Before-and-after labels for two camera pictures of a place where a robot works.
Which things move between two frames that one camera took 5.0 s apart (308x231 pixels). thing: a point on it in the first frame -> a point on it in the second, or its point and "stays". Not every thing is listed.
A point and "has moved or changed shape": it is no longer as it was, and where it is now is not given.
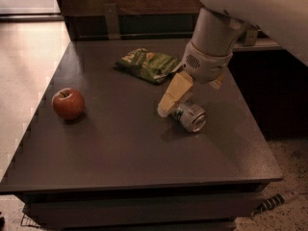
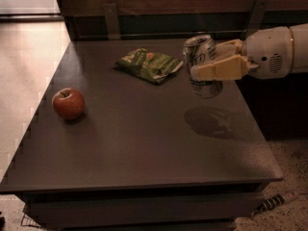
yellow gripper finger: (218, 82) -> (228, 49)
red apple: (67, 103) stays
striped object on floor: (273, 201) stays
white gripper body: (205, 65) -> (268, 52)
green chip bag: (151, 65) stays
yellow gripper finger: (180, 86) -> (234, 67)
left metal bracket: (112, 21) stays
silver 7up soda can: (190, 115) has moved or changed shape
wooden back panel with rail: (128, 12) stays
